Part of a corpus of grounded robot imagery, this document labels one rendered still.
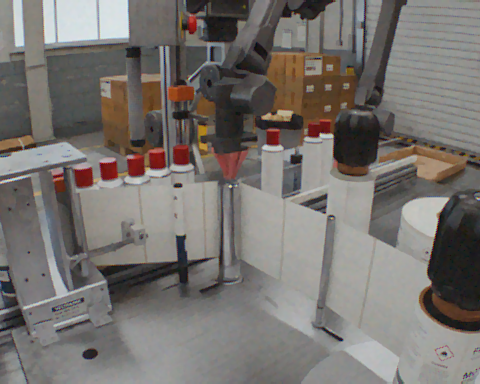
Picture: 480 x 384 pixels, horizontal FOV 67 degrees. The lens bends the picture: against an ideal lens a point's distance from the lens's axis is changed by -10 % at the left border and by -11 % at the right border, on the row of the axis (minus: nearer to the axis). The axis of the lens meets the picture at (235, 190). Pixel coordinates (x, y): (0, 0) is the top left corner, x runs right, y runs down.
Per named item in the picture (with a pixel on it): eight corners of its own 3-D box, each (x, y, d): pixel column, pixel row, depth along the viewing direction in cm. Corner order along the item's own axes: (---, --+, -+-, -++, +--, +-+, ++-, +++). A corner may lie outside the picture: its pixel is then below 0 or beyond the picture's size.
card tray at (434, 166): (436, 183, 136) (438, 172, 135) (378, 165, 155) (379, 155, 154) (465, 168, 153) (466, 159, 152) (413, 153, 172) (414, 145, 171)
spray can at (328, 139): (321, 195, 112) (326, 122, 104) (307, 190, 116) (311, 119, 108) (333, 191, 115) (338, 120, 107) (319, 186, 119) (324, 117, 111)
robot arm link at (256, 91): (259, 69, 82) (232, 44, 77) (299, 72, 74) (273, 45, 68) (232, 117, 82) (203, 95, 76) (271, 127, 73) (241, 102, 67)
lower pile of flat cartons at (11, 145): (-13, 170, 423) (-16, 152, 415) (-14, 159, 464) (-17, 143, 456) (39, 159, 457) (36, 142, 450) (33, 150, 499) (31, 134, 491)
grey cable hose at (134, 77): (134, 148, 84) (128, 47, 76) (127, 145, 86) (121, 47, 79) (148, 145, 86) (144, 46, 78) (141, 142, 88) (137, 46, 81)
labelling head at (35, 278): (32, 339, 55) (-10, 181, 46) (16, 297, 64) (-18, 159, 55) (112, 310, 63) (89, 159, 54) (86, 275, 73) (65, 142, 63)
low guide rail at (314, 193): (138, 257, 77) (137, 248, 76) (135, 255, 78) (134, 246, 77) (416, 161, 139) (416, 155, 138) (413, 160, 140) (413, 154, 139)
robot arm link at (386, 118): (372, 94, 122) (358, 86, 116) (404, 99, 113) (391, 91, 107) (363, 130, 123) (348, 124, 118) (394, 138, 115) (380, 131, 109)
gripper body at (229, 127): (259, 143, 81) (260, 107, 79) (217, 151, 76) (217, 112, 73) (239, 137, 86) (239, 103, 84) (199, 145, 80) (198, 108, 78)
